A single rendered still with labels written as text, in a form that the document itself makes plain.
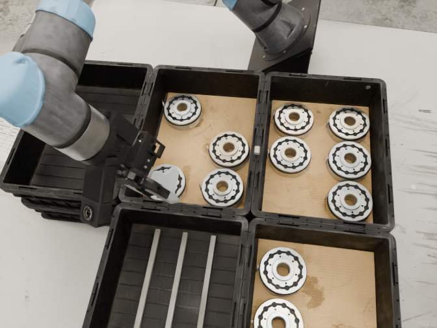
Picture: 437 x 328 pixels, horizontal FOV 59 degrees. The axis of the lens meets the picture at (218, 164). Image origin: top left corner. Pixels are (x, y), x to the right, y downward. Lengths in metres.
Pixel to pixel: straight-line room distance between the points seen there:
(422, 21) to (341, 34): 1.26
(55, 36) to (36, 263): 0.77
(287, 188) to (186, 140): 0.30
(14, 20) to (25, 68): 2.51
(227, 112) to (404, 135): 0.54
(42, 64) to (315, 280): 0.69
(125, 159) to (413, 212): 0.81
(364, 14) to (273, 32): 1.53
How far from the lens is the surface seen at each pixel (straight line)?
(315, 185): 0.99
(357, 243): 0.92
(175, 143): 1.06
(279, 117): 1.05
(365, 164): 1.01
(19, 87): 0.49
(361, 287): 0.94
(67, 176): 1.10
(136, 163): 0.61
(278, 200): 0.97
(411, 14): 2.72
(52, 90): 0.51
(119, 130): 0.60
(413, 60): 1.47
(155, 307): 0.93
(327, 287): 0.93
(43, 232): 1.22
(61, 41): 0.54
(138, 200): 0.89
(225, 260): 0.92
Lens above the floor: 1.73
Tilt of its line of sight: 63 degrees down
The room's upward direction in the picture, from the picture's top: 9 degrees counter-clockwise
